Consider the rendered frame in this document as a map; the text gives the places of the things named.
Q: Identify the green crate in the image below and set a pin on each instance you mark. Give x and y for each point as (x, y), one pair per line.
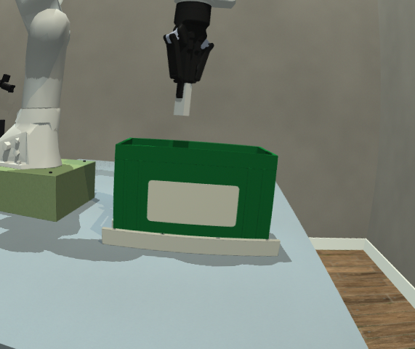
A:
(193, 192)

